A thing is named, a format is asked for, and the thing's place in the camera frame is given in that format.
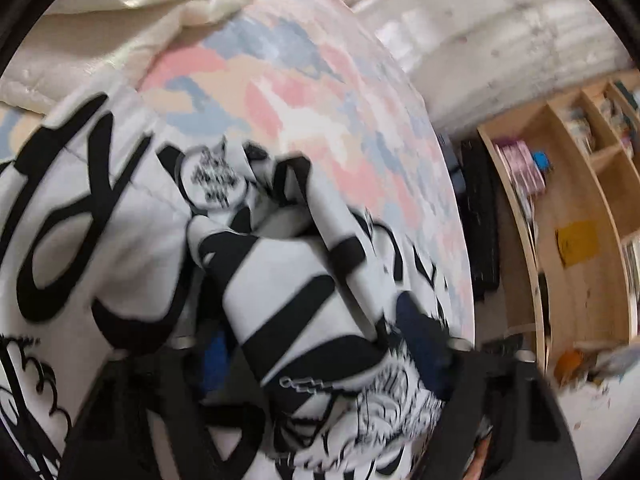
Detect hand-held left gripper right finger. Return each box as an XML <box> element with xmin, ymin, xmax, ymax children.
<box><xmin>394</xmin><ymin>294</ymin><xmax>583</xmax><ymax>480</ymax></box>

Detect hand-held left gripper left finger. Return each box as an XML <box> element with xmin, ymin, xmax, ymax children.
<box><xmin>60</xmin><ymin>335</ymin><xmax>281</xmax><ymax>480</ymax></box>

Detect black and white printed garment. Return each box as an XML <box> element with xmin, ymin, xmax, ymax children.
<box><xmin>0</xmin><ymin>82</ymin><xmax>482</xmax><ymax>480</ymax></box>

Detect orange object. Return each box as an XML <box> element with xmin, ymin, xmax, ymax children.
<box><xmin>554</xmin><ymin>349</ymin><xmax>587</xmax><ymax>387</ymax></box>

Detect black flat object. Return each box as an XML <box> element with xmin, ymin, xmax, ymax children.
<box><xmin>449</xmin><ymin>136</ymin><xmax>502</xmax><ymax>303</ymax></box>

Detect light wooden bookshelf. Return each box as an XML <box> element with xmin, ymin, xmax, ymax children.
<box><xmin>477</xmin><ymin>67</ymin><xmax>640</xmax><ymax>388</ymax></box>

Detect yellow paper sheet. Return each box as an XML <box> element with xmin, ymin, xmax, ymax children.
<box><xmin>555</xmin><ymin>220</ymin><xmax>600</xmax><ymax>268</ymax></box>

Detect pink books on shelf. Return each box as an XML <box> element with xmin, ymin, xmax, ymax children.
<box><xmin>492</xmin><ymin>139</ymin><xmax>549</xmax><ymax>197</ymax></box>

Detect row of books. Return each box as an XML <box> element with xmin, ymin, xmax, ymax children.
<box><xmin>561</xmin><ymin>106</ymin><xmax>597</xmax><ymax>157</ymax></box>

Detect pastel patterned bed sheet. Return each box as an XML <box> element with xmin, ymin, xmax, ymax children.
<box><xmin>0</xmin><ymin>0</ymin><xmax>477</xmax><ymax>343</ymax></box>

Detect cream quilted blanket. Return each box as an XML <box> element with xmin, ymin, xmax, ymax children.
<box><xmin>0</xmin><ymin>0</ymin><xmax>262</xmax><ymax>117</ymax></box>

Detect white sheer curtain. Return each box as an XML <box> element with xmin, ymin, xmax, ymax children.
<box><xmin>340</xmin><ymin>0</ymin><xmax>637</xmax><ymax>133</ymax></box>

